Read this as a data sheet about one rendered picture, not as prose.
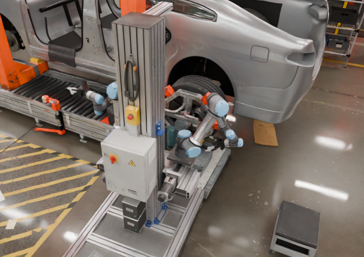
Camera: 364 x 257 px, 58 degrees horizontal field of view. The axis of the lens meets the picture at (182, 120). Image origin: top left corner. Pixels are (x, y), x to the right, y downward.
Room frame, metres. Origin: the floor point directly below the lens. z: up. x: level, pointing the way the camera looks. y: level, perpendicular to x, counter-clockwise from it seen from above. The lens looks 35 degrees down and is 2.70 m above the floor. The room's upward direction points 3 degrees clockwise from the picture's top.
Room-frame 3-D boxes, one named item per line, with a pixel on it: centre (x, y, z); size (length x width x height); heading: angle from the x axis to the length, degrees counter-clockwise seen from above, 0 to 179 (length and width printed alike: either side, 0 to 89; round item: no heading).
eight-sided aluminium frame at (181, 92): (2.69, -0.06, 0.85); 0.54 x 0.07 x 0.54; 66
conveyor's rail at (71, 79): (4.16, 1.28, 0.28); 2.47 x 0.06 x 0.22; 66
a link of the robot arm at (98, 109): (2.39, 0.73, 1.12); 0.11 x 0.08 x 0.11; 146
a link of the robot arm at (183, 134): (2.16, -0.03, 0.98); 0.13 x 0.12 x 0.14; 25
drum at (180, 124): (2.63, -0.03, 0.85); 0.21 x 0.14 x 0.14; 156
